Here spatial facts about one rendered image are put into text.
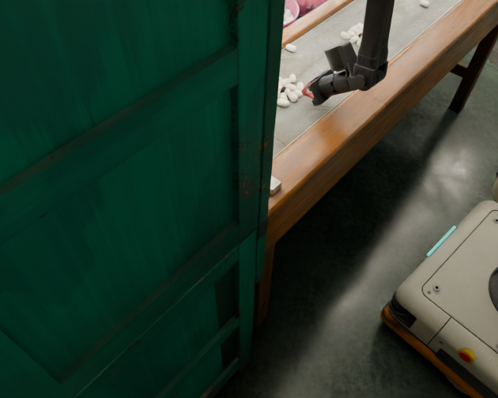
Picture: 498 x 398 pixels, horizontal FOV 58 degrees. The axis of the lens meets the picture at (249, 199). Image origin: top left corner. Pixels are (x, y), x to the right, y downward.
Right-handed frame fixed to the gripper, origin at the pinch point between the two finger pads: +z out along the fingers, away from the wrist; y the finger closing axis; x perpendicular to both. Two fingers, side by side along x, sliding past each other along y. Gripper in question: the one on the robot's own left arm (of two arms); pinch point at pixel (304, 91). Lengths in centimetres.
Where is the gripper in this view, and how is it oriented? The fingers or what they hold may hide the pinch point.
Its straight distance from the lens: 139.3
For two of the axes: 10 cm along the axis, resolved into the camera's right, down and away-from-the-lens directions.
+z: -5.7, -0.2, 8.2
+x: 4.6, 8.2, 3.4
